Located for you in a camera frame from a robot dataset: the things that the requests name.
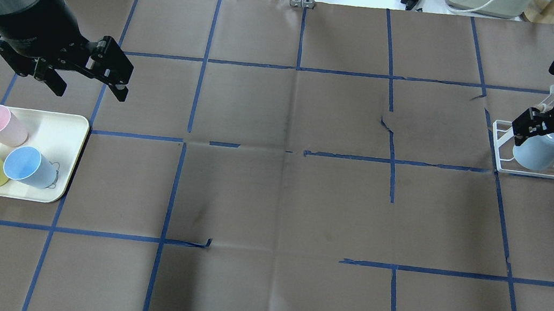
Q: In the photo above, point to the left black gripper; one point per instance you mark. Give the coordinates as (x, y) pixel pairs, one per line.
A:
(30, 19)

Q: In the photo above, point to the pale blue cup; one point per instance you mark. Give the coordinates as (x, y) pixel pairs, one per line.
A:
(536, 154)

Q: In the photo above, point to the pink cup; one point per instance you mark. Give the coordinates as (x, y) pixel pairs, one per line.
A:
(13, 132)

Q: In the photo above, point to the blue cup on tray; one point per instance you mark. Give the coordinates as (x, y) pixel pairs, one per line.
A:
(29, 166)

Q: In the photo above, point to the cream plastic tray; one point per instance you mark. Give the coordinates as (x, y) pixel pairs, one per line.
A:
(60, 137)

